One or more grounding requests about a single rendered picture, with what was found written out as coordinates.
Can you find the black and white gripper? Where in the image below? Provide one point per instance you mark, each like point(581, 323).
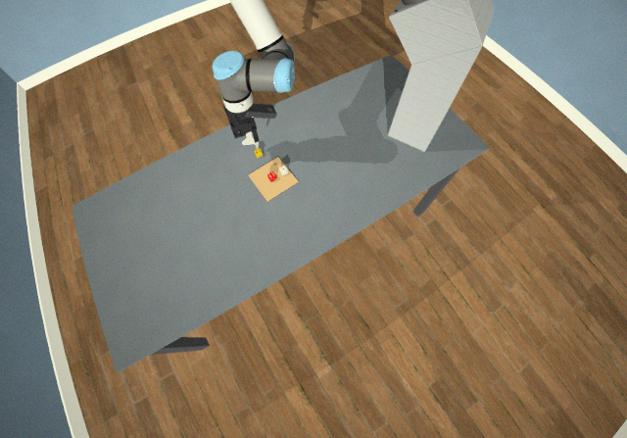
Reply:
point(242, 126)

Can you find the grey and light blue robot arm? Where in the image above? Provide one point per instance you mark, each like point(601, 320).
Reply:
point(274, 72)

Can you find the tan flat mat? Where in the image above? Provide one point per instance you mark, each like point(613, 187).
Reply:
point(271, 189)

